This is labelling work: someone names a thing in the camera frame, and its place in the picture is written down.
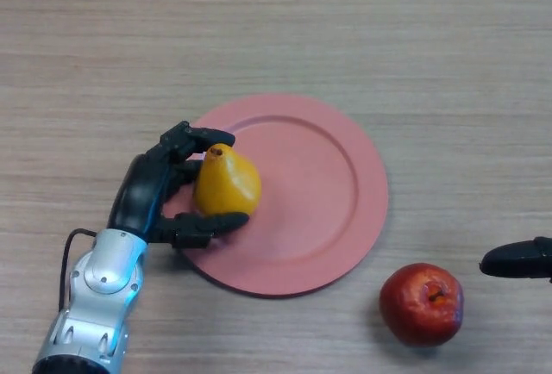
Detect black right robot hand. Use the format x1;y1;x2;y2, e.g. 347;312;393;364
479;236;552;284

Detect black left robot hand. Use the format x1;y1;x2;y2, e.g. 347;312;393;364
106;120;251;249

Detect yellow pear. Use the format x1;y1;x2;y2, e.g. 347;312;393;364
192;143;263;216

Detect pink round plate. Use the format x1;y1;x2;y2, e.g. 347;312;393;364
162;92;389;298

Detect red apple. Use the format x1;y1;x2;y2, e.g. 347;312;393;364
378;262;465;347

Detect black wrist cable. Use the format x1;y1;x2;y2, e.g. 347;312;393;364
57;228;98;311

